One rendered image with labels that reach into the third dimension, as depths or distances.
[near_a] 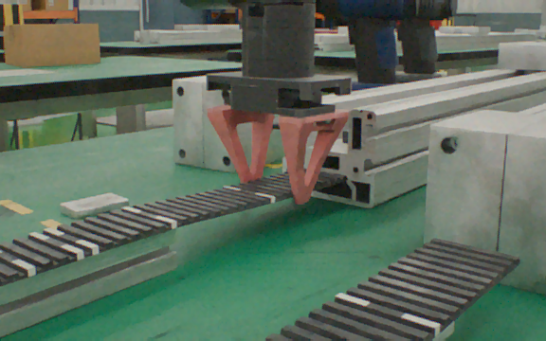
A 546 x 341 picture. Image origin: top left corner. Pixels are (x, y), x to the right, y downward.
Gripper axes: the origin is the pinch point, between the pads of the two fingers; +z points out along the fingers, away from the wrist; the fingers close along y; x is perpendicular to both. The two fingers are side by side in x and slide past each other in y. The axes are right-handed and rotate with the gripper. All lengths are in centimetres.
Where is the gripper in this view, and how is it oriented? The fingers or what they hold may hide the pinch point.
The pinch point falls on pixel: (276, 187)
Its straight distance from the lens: 52.0
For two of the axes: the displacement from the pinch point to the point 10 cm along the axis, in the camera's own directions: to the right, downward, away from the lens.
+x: -6.3, 1.6, -7.6
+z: -0.1, 9.8, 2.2
